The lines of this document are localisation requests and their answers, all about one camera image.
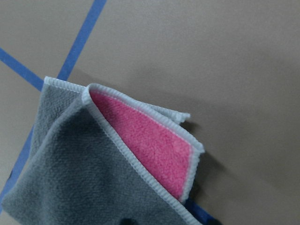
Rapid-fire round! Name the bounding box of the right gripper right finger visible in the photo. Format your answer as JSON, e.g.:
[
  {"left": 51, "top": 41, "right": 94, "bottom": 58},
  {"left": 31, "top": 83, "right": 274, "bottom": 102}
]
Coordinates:
[{"left": 207, "top": 218, "right": 222, "bottom": 225}]

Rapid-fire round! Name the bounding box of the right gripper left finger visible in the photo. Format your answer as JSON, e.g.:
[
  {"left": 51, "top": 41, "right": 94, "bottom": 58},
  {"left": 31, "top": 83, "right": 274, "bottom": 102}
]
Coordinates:
[{"left": 120, "top": 218, "right": 139, "bottom": 225}]

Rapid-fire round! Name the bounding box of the pink and grey towel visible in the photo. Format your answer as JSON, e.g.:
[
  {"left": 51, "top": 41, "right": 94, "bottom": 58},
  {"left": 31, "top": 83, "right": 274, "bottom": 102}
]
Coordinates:
[{"left": 2, "top": 77, "right": 204, "bottom": 225}]

